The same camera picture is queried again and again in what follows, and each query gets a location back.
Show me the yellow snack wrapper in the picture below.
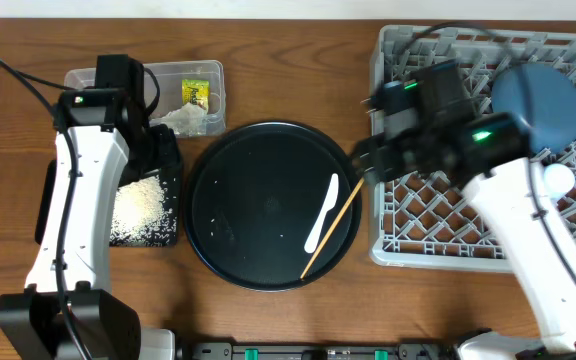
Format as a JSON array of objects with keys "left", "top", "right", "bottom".
[{"left": 182, "top": 79, "right": 210, "bottom": 114}]

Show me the white rice pile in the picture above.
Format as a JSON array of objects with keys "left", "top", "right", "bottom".
[{"left": 110, "top": 174, "right": 178, "bottom": 246}]

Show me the blue plate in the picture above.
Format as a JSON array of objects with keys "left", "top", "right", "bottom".
[{"left": 491, "top": 63, "right": 576, "bottom": 154}]

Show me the light blue cup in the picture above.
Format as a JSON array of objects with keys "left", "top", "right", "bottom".
[{"left": 543, "top": 163, "right": 575, "bottom": 201}]

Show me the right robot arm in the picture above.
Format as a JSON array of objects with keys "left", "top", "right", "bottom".
[{"left": 351, "top": 113, "right": 576, "bottom": 359}]

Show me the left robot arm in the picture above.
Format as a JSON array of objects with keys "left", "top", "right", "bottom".
[{"left": 0, "top": 88, "right": 180, "bottom": 359}]

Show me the grey dishwasher rack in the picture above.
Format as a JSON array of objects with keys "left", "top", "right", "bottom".
[{"left": 369, "top": 25, "right": 576, "bottom": 273}]

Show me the clear plastic bin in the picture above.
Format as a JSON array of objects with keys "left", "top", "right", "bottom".
[{"left": 64, "top": 60, "right": 226, "bottom": 136}]

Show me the black rectangular tray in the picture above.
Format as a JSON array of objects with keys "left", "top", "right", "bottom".
[{"left": 34, "top": 149, "right": 184, "bottom": 248}]

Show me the black round tray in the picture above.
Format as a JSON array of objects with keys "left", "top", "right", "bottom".
[{"left": 183, "top": 121, "right": 362, "bottom": 292}]

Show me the right black cable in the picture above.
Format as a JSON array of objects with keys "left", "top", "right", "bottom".
[{"left": 392, "top": 20, "right": 576, "bottom": 321}]

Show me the black cable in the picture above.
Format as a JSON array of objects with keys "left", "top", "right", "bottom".
[
  {"left": 0, "top": 56, "right": 94, "bottom": 360},
  {"left": 392, "top": 20, "right": 576, "bottom": 321}
]

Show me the left black cable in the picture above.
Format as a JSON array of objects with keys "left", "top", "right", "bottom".
[{"left": 0, "top": 56, "right": 94, "bottom": 360}]

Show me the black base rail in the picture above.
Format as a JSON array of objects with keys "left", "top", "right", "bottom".
[{"left": 175, "top": 342, "right": 459, "bottom": 360}]

